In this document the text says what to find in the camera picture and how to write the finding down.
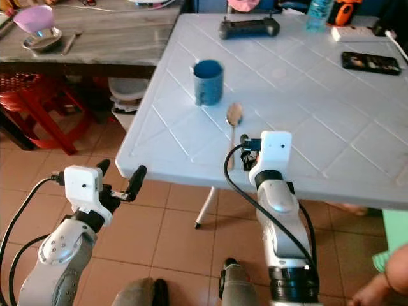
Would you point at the red plastic stool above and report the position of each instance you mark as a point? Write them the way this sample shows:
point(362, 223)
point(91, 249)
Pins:
point(22, 92)

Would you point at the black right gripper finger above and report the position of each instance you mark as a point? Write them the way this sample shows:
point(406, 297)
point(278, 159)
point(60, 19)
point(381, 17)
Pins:
point(244, 140)

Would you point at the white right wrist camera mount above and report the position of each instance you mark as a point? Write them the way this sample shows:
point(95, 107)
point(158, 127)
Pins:
point(274, 150)

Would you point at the small metal spoon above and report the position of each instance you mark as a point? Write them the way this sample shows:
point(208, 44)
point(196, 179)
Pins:
point(71, 42)

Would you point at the pink cloth item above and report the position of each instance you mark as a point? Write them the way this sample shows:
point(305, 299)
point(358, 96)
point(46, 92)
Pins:
point(243, 4)

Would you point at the white plastic container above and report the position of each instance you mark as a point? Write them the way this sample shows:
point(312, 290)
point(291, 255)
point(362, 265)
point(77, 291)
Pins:
point(126, 94)

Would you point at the clear plastic water bottle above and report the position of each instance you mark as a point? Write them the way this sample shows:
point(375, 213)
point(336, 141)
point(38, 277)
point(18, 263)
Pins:
point(319, 14)

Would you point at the stainless steel bowl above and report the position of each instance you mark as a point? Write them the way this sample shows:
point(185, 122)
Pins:
point(42, 43)

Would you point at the person's bare forearm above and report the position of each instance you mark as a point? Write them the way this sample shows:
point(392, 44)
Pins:
point(386, 284)

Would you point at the black smartphone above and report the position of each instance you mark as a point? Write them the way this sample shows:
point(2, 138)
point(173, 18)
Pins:
point(371, 63)

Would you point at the person's bare foot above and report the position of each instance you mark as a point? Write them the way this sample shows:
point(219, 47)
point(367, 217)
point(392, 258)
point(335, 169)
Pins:
point(347, 208)

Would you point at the green garment of person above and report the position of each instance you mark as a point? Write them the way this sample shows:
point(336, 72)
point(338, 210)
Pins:
point(396, 233)

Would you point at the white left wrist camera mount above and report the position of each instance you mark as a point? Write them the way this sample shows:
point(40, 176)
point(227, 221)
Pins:
point(81, 186)

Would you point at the purple plastic bowl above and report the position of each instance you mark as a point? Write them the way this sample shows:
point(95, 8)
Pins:
point(34, 19)

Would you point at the white power strip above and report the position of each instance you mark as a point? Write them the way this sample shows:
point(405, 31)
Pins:
point(356, 33)

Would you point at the blue mug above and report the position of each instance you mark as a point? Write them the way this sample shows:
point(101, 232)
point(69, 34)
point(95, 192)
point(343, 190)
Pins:
point(208, 86)

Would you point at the white table leg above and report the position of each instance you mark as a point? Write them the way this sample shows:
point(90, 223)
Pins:
point(207, 207)

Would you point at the grey wood-grain table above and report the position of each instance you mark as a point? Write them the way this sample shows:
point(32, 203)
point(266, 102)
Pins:
point(127, 44)

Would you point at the orange and black tool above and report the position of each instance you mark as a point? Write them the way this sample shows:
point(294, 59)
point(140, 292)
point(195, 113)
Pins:
point(347, 13)

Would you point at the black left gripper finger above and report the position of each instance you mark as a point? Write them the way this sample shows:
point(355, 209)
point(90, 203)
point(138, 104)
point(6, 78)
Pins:
point(103, 167)
point(138, 181)

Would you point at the white plastic folding table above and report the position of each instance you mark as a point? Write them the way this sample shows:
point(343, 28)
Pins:
point(306, 127)

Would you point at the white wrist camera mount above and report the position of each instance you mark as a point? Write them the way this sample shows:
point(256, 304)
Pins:
point(274, 150)
point(81, 186)

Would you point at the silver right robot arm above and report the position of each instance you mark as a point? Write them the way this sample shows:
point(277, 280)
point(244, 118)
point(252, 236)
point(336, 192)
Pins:
point(280, 217)

